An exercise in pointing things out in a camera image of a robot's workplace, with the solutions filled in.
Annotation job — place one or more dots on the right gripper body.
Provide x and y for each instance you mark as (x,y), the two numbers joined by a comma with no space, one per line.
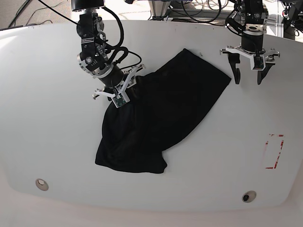
(117,82)

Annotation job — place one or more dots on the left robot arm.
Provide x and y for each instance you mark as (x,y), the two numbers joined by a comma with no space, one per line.
(251,30)

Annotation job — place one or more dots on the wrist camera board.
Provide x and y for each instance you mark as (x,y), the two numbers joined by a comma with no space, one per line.
(120,100)
(257,63)

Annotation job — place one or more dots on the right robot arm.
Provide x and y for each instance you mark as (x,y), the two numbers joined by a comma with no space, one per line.
(100,59)

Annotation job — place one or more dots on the right table grommet hole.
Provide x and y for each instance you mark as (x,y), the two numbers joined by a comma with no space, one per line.
(249,196)

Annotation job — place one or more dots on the black t-shirt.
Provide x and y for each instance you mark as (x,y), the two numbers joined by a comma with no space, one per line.
(165,107)

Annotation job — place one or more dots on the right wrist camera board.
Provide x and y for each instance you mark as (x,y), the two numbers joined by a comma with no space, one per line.
(120,100)

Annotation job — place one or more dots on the table grommet hole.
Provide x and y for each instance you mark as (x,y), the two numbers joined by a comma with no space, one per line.
(249,196)
(41,184)

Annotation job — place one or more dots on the left table grommet hole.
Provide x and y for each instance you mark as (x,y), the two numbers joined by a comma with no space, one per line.
(41,184)

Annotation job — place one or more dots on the red tape rectangle marking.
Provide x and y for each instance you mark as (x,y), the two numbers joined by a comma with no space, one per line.
(273,149)

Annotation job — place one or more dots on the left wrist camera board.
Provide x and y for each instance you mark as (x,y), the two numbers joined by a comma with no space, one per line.
(257,63)

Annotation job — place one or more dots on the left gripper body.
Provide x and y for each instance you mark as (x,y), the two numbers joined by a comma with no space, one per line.
(252,45)

